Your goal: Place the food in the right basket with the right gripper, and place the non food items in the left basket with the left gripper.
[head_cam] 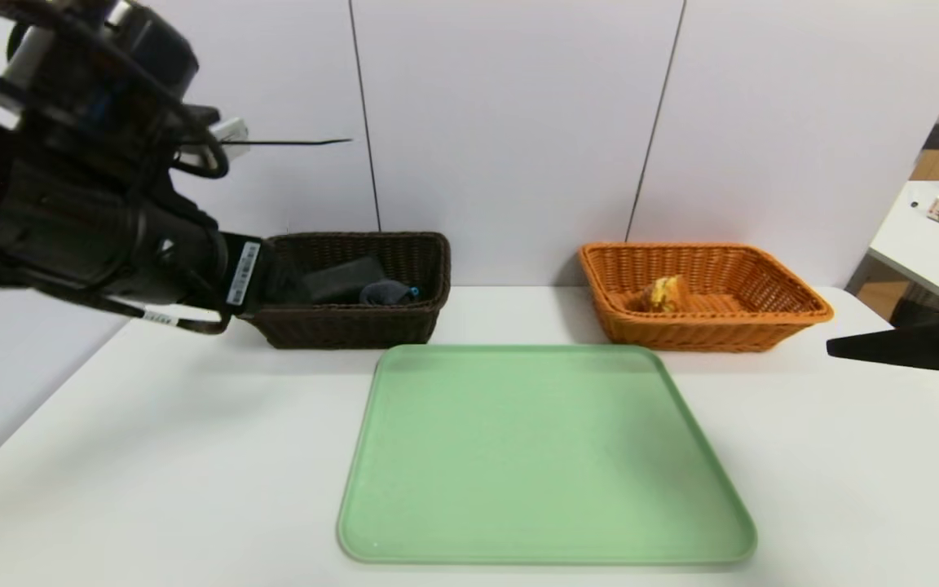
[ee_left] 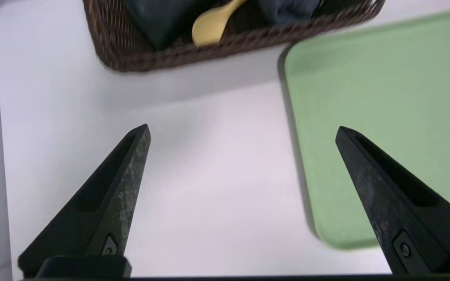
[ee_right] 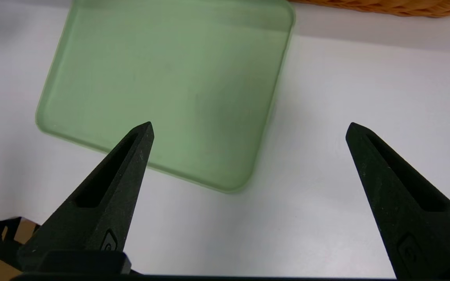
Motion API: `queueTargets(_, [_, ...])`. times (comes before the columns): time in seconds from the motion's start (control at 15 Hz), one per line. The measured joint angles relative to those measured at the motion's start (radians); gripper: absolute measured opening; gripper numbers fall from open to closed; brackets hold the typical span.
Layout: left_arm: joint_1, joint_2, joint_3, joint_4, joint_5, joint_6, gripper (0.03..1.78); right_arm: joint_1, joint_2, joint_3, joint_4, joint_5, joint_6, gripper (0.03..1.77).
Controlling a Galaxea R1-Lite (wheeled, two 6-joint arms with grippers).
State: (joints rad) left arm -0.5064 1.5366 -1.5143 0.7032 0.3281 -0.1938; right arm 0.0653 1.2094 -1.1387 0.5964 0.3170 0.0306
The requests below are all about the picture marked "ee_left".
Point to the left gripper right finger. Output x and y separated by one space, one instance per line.
404 210

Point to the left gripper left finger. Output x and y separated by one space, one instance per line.
100 218

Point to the black fabric pouch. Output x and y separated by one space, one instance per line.
158 19

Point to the dark grey towel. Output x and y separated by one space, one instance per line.
287 9

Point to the dark brown wicker basket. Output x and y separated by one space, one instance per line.
225 43

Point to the light green plastic tray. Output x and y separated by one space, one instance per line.
385 97

